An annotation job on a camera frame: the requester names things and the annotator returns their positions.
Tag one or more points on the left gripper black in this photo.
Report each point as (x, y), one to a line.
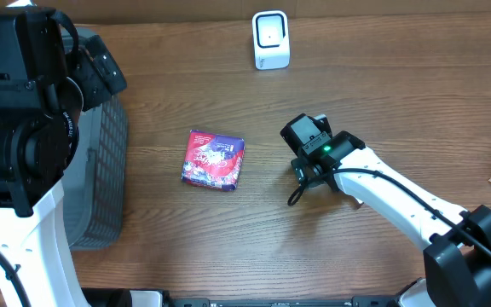
(100, 88)

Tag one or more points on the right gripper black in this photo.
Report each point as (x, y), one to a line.
(301, 176)

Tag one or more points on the red purple snack pack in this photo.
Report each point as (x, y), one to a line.
(213, 160)

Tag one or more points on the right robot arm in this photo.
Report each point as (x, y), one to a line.
(455, 242)

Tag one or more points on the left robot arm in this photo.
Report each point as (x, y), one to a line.
(36, 267)

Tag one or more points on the white barcode scanner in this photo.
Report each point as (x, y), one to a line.
(271, 42)

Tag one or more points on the grey plastic shopping basket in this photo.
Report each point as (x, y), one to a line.
(96, 179)

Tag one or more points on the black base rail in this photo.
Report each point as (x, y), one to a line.
(271, 302)

